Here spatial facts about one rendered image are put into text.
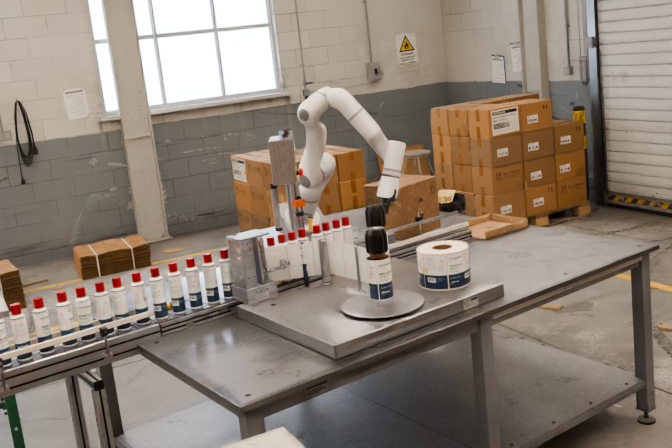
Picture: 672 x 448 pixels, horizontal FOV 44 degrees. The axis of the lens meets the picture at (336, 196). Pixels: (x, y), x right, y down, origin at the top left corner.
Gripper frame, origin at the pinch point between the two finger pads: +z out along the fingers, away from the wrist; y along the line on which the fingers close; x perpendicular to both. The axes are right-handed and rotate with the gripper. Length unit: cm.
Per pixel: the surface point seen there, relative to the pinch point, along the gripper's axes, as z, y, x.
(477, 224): -1, -12, 73
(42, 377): 80, 5, -143
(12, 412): 128, -112, -115
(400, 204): -4.0, -15.5, 21.8
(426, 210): -3.6, -18.7, 42.2
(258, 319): 50, 28, -75
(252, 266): 32, 16, -74
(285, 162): -12, -1, -57
